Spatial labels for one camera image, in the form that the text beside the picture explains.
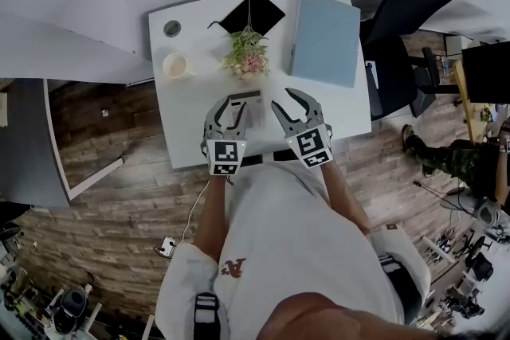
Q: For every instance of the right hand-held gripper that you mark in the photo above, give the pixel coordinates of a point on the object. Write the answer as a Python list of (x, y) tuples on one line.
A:
[(311, 145)]

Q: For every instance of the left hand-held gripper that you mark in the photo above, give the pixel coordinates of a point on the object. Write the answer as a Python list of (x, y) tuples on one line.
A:
[(225, 155)]

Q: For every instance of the white remote device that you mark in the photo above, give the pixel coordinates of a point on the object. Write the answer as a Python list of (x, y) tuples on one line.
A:
[(253, 113)]

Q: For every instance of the person's right forearm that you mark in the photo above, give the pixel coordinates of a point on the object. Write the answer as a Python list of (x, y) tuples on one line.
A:
[(342, 195)]

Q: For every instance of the person's left forearm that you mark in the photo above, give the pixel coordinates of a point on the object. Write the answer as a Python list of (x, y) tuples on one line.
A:
[(211, 219)]

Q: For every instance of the person's black trousers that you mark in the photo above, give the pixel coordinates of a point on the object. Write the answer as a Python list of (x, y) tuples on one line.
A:
[(251, 160)]

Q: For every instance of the pink green flower bouquet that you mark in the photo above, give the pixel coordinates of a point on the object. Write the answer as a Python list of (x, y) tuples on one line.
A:
[(249, 59)]

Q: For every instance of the cream mug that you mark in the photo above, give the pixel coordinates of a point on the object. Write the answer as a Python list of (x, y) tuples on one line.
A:
[(174, 65)]

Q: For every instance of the light blue laptop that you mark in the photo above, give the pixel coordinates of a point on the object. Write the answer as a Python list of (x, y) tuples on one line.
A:
[(324, 40)]

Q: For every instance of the black office chair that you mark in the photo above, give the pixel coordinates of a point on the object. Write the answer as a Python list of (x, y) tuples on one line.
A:
[(392, 75)]

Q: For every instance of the round grey desk grommet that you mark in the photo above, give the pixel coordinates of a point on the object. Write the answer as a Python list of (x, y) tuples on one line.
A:
[(172, 28)]

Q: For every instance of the black graduation cap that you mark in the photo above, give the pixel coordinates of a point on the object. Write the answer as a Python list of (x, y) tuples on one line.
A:
[(265, 14)]

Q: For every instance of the person's white t-shirt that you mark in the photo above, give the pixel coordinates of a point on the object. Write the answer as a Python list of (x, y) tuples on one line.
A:
[(287, 235)]

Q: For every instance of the white power strip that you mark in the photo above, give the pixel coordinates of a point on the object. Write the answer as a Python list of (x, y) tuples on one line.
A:
[(168, 246)]

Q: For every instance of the small water bottle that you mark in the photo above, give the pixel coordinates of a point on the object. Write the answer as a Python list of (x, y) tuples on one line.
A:
[(445, 68)]

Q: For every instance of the yellow table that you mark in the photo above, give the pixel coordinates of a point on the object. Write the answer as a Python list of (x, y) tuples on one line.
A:
[(464, 99)]

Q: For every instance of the white storage box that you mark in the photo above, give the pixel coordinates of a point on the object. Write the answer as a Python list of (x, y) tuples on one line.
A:
[(458, 45)]

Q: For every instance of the small potted plant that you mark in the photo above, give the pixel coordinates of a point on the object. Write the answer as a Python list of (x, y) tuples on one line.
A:
[(486, 114)]

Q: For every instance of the black monitor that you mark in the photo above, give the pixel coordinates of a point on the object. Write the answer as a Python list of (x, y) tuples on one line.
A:
[(488, 71)]

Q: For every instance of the grey desk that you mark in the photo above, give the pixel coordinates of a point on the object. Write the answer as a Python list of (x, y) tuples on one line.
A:
[(28, 139)]

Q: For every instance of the person's face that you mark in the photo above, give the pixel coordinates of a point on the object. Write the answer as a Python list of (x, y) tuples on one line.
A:
[(334, 318)]

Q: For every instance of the small beige box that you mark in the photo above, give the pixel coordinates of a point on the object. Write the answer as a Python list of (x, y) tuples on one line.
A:
[(3, 109)]

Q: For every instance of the black white device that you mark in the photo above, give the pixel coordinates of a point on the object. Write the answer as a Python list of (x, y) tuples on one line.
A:
[(71, 308)]

